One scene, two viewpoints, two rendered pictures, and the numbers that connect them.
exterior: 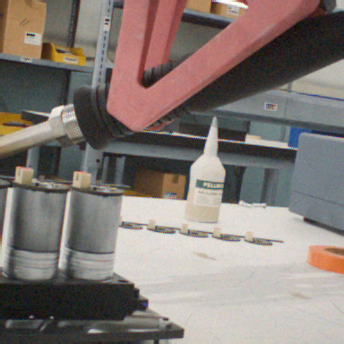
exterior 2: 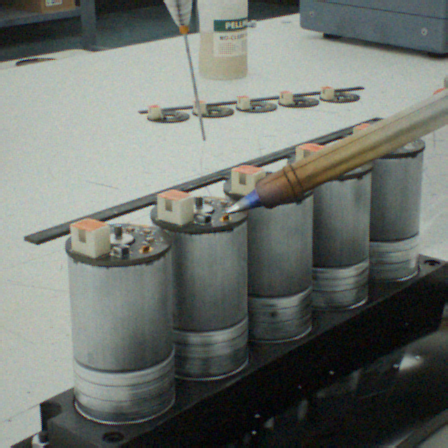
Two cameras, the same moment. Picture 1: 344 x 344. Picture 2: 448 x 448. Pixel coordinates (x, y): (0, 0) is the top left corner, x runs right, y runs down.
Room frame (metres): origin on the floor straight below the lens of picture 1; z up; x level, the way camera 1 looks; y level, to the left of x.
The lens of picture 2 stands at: (0.08, 0.17, 0.90)
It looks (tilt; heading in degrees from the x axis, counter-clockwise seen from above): 19 degrees down; 344
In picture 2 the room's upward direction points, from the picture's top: 1 degrees counter-clockwise
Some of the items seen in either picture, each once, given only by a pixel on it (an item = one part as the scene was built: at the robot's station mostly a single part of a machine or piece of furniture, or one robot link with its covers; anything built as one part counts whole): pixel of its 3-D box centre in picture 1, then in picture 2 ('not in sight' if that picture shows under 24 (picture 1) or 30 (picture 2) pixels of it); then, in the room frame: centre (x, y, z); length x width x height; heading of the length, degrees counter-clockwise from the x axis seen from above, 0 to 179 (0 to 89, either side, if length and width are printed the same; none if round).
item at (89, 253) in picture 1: (90, 240); (380, 217); (0.37, 0.03, 0.79); 0.02 x 0.02 x 0.05
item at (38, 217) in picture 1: (34, 238); (327, 241); (0.35, 0.06, 0.79); 0.02 x 0.02 x 0.05
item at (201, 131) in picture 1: (211, 132); not in sight; (3.33, -0.14, 0.77); 0.24 x 0.16 x 0.04; 119
